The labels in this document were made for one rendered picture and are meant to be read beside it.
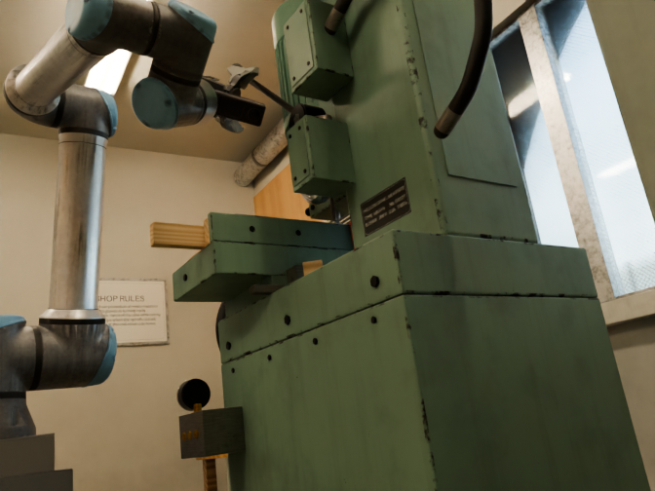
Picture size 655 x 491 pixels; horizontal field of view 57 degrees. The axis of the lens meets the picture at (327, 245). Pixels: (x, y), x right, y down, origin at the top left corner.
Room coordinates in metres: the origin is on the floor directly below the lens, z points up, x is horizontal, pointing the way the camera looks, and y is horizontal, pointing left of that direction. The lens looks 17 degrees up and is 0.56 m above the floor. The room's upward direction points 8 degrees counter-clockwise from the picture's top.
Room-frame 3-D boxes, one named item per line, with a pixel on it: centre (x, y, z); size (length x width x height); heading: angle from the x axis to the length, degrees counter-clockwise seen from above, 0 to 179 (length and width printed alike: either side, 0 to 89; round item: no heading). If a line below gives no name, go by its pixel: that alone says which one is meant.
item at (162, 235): (1.14, 0.08, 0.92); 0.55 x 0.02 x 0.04; 126
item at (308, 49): (0.95, -0.03, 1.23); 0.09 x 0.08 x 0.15; 36
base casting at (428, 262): (1.12, -0.10, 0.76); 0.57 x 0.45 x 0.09; 36
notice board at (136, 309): (3.88, 1.43, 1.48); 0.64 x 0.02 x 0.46; 123
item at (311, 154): (0.97, -0.01, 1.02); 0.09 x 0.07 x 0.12; 126
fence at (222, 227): (1.18, -0.04, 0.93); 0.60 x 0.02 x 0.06; 126
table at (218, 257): (1.30, 0.04, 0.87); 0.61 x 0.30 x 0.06; 126
